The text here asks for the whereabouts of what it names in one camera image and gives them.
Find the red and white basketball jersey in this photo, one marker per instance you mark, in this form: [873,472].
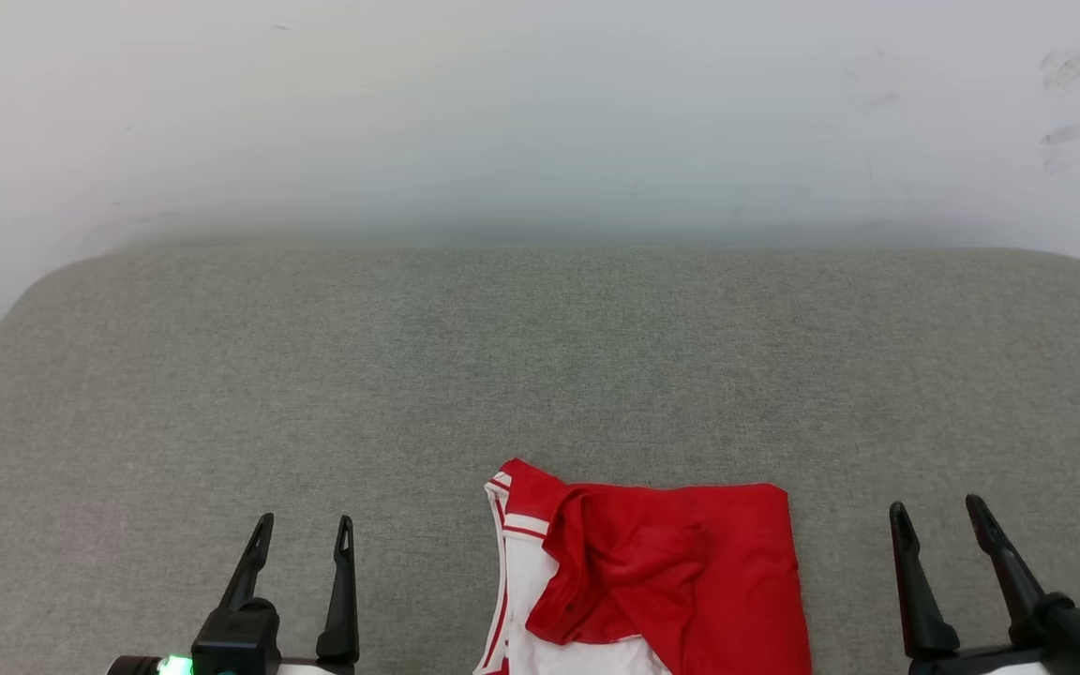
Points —
[690,562]

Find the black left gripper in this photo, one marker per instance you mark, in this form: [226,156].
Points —
[235,642]

